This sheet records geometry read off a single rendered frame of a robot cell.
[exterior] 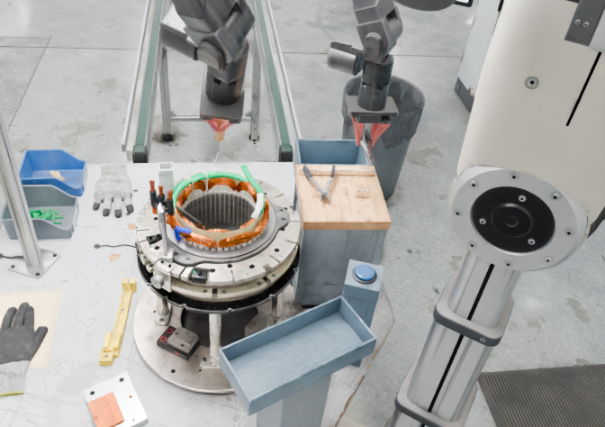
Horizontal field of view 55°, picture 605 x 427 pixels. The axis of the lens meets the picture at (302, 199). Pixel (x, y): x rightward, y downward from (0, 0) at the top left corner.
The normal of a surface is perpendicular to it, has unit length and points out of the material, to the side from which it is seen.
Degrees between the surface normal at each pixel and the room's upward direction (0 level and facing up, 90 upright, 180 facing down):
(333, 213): 0
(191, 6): 113
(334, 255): 90
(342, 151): 90
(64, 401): 0
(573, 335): 0
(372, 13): 95
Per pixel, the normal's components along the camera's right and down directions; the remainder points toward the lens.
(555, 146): -0.49, 0.75
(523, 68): -0.55, 0.50
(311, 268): 0.10, 0.65
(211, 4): 0.81, 0.30
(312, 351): 0.09, -0.76
